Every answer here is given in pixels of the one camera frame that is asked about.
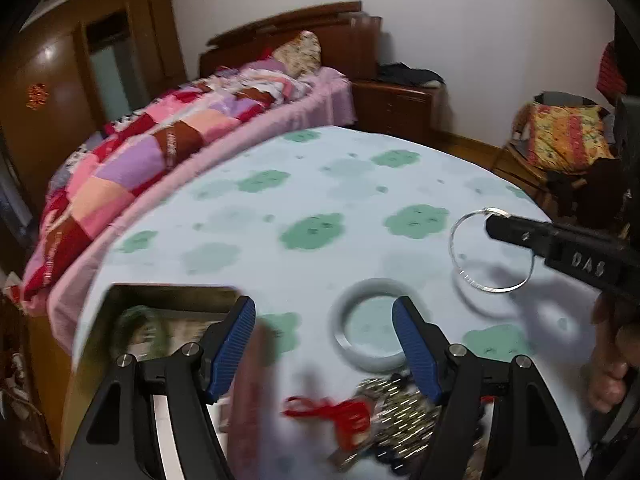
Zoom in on wicker chair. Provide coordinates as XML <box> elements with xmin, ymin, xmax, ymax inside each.
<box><xmin>492</xmin><ymin>91</ymin><xmax>617</xmax><ymax>221</ymax></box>

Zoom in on white jade bangle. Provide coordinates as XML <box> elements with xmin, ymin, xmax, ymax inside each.
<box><xmin>329</xmin><ymin>278</ymin><xmax>422</xmax><ymax>369</ymax></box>

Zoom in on wooden headboard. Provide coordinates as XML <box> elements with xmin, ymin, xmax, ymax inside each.
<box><xmin>199</xmin><ymin>1</ymin><xmax>383</xmax><ymax>82</ymax></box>

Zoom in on floral pillow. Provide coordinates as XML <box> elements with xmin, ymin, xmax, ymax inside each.
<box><xmin>272</xmin><ymin>31</ymin><xmax>322</xmax><ymax>77</ymax></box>

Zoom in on red paper decoration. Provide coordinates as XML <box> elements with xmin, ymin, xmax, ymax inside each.
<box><xmin>26</xmin><ymin>83</ymin><xmax>49</xmax><ymax>112</ymax></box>

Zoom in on wooden nightstand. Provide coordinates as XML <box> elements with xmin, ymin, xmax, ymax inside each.
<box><xmin>351</xmin><ymin>80</ymin><xmax>446</xmax><ymax>146</ymax></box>

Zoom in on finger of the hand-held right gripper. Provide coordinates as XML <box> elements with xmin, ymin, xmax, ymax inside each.
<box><xmin>485</xmin><ymin>214</ymin><xmax>553</xmax><ymax>261</ymax></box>

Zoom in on yellow patterned cushion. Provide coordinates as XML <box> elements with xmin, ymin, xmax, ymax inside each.
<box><xmin>527</xmin><ymin>102</ymin><xmax>615</xmax><ymax>174</ymax></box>

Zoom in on pink-rimmed tin lid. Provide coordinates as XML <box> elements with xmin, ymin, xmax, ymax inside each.
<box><xmin>227</xmin><ymin>320</ymin><xmax>282</xmax><ymax>467</ymax></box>

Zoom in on dark folded clothes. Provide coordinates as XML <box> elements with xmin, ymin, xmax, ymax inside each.
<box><xmin>377</xmin><ymin>62</ymin><xmax>445</xmax><ymax>87</ymax></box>

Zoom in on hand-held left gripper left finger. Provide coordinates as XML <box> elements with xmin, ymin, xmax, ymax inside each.
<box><xmin>60</xmin><ymin>296</ymin><xmax>257</xmax><ymax>480</ymax></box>

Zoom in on green jade bangle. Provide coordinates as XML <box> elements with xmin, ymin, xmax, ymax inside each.
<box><xmin>112</xmin><ymin>306</ymin><xmax>172</xmax><ymax>357</ymax></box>

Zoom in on wooden wardrobe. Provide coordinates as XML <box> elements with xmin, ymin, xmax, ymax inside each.
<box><xmin>0</xmin><ymin>0</ymin><xmax>188</xmax><ymax>221</ymax></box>

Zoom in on thin silver bangle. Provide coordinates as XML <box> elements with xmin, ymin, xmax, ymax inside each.
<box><xmin>449</xmin><ymin>206</ymin><xmax>536</xmax><ymax>294</ymax></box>

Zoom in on dark brown garment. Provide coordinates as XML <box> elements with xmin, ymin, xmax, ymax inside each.
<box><xmin>547</xmin><ymin>157</ymin><xmax>632</xmax><ymax>232</ymax></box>

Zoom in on bed with patchwork quilt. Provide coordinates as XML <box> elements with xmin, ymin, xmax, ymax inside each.
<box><xmin>47</xmin><ymin>66</ymin><xmax>357</xmax><ymax>357</ymax></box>

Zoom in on person's right hand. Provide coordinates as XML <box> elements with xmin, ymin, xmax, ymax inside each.
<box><xmin>587</xmin><ymin>290</ymin><xmax>640</xmax><ymax>413</ymax></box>

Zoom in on frosted glass door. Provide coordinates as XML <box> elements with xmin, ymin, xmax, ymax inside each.
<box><xmin>89</xmin><ymin>34</ymin><xmax>137</xmax><ymax>117</ymax></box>

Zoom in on red hanging garment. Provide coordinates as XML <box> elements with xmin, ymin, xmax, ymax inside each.
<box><xmin>597</xmin><ymin>40</ymin><xmax>629</xmax><ymax>97</ymax></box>

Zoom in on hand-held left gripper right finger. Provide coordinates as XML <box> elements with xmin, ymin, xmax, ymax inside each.
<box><xmin>392</xmin><ymin>296</ymin><xmax>586</xmax><ymax>480</ymax></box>

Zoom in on patchwork quilt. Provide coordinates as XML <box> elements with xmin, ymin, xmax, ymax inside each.
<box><xmin>22</xmin><ymin>57</ymin><xmax>321</xmax><ymax>302</ymax></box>

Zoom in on red knot tassel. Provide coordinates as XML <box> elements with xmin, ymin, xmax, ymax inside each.
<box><xmin>283</xmin><ymin>394</ymin><xmax>374</xmax><ymax>454</ymax></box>

